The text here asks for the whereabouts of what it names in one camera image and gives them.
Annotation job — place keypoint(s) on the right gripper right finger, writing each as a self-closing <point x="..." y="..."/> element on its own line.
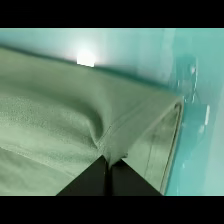
<point x="128" y="181"/>

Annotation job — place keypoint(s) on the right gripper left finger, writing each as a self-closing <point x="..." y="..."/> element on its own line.
<point x="91" y="181"/>

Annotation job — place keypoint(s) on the pale green shirt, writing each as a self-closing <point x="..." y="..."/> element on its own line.
<point x="60" y="116"/>

